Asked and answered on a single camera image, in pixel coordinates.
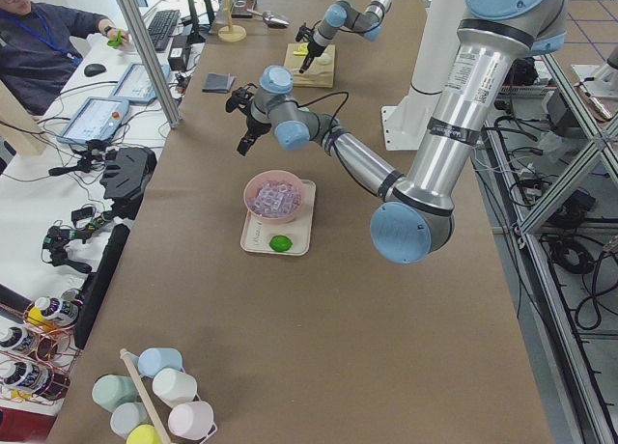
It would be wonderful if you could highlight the wooden mug tree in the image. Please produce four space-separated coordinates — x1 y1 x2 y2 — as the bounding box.
217 0 246 42

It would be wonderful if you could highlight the green cup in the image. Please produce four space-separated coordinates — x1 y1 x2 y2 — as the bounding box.
91 375 138 412

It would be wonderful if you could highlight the computer mouse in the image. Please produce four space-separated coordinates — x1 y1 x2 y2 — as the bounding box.
83 64 106 77

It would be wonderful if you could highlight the cream rabbit tray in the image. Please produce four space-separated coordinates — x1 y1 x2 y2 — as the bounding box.
239 180 317 256

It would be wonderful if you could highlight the bamboo cutting board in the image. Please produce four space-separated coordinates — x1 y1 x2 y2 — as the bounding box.
283 43 336 88

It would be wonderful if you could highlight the teach pendant far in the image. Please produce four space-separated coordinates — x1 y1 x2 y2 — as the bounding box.
110 63 156 105

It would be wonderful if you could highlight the blue cup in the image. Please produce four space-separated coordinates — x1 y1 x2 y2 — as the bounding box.
137 347 183 378

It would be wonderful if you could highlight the white camera mast base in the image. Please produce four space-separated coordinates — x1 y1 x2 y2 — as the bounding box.
381 0 465 151

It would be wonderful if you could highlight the teach pendant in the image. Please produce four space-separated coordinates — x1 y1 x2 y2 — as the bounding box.
57 97 129 146
110 63 156 105

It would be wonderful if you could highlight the teach pendant near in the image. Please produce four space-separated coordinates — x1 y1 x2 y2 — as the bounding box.
57 97 129 146

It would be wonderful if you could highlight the black keyboard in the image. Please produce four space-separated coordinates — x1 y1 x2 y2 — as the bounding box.
147 10 181 52

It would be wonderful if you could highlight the grey cup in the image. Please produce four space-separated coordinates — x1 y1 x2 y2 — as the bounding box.
110 402 151 439

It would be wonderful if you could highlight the pink bowl of ice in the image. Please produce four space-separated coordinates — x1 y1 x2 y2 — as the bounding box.
243 170 305 224

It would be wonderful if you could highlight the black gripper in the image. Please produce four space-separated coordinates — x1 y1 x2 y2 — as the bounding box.
237 103 270 155
298 37 326 73

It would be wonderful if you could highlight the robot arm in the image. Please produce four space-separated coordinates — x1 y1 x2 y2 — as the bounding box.
295 0 393 74
226 0 569 264

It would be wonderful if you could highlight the pink cup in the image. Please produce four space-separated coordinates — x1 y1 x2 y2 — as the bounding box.
168 401 215 440

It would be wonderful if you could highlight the copper wire bottle basket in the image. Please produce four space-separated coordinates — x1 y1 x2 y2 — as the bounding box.
1 288 81 406

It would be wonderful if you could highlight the aluminium frame post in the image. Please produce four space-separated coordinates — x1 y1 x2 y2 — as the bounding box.
116 0 181 129

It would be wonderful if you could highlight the white cup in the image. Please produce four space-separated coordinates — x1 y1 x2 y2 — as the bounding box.
152 368 197 407

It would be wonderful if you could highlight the wooden cup rack stick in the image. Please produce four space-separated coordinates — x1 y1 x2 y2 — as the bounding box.
119 348 172 444

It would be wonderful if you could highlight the metal ice scoop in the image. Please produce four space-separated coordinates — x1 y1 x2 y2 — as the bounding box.
248 9 290 29

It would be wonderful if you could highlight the seated person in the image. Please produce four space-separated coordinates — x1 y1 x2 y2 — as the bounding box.
1 0 128 116

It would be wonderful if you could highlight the green lime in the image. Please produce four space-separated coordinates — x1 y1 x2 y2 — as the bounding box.
268 235 294 253

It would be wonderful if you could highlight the yellow cup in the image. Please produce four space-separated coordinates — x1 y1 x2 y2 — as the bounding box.
126 424 162 444

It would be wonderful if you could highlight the grey folded cloth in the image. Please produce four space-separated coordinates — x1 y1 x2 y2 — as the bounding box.
202 72 236 94

